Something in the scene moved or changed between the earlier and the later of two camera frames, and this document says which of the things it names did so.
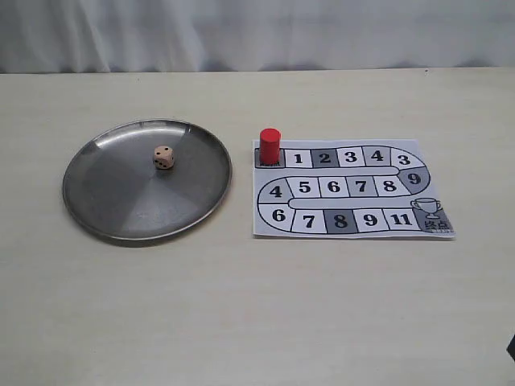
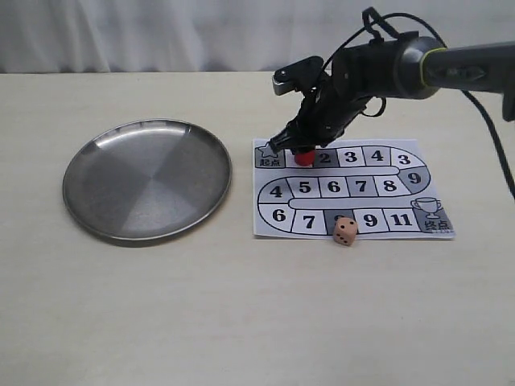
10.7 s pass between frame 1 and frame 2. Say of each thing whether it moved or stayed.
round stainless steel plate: stayed
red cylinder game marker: moved
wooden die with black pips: moved
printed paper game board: stayed
